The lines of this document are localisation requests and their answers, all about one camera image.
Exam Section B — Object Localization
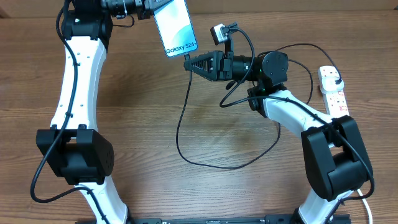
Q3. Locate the blue Samsung Galaxy smartphone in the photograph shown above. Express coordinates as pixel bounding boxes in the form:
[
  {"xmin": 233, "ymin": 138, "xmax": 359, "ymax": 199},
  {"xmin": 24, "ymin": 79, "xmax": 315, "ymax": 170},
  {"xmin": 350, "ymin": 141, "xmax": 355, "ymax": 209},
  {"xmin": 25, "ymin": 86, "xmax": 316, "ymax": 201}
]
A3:
[{"xmin": 154, "ymin": 0, "xmax": 198, "ymax": 58}]

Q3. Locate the black USB charging cable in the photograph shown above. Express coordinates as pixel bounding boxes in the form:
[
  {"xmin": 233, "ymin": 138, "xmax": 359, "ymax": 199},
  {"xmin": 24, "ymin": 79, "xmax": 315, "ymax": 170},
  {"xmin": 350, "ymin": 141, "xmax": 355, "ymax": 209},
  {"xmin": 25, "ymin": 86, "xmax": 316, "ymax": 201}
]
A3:
[{"xmin": 175, "ymin": 43, "xmax": 343, "ymax": 170}]

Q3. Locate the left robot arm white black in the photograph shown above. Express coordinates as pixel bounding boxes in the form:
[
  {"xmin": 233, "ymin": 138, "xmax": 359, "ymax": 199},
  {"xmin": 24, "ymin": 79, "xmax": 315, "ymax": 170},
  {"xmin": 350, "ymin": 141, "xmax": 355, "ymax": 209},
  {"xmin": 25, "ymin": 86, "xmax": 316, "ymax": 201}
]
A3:
[{"xmin": 36, "ymin": 0, "xmax": 165, "ymax": 223}]

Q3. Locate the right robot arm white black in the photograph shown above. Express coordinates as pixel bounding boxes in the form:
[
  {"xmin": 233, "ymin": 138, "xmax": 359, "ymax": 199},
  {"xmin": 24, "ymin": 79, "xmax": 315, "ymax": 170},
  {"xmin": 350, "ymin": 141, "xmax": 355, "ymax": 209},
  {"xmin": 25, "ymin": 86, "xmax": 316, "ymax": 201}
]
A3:
[{"xmin": 183, "ymin": 41, "xmax": 375, "ymax": 223}]

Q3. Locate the white charger adapter plug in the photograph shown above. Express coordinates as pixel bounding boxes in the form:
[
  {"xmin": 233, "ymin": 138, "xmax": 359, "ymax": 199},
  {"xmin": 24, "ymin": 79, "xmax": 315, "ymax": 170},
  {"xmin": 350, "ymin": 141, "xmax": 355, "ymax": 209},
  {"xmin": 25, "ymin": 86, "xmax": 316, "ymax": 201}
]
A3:
[{"xmin": 320, "ymin": 77, "xmax": 345, "ymax": 94}]

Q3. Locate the white power strip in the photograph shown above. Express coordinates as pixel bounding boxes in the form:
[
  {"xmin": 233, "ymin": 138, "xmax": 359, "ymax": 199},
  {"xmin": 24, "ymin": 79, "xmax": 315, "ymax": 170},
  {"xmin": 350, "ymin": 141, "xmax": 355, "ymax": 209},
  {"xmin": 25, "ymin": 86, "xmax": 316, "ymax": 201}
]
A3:
[{"xmin": 317, "ymin": 65, "xmax": 349, "ymax": 118}]

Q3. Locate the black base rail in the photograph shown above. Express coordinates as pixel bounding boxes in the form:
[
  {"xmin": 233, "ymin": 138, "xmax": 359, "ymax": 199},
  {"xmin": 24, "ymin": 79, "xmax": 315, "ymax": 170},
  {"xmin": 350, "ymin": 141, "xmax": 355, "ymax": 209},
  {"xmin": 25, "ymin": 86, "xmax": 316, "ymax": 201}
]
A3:
[{"xmin": 127, "ymin": 215, "xmax": 299, "ymax": 224}]

